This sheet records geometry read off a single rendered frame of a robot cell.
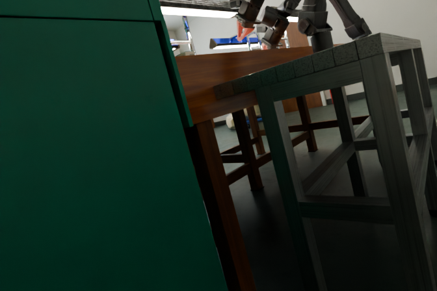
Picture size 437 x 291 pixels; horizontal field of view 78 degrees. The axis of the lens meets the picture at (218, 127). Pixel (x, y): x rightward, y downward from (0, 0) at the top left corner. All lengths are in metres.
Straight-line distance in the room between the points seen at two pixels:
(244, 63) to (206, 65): 0.17
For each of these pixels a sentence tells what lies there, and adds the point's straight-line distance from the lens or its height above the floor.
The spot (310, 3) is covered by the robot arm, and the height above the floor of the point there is 0.84.
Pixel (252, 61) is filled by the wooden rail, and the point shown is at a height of 0.73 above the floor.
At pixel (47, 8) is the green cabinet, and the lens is 0.60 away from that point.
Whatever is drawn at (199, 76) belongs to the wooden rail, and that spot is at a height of 0.70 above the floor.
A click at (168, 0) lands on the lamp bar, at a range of 1.21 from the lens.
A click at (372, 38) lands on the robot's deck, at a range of 0.61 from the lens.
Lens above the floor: 0.62
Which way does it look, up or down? 5 degrees down
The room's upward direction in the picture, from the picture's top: 15 degrees counter-clockwise
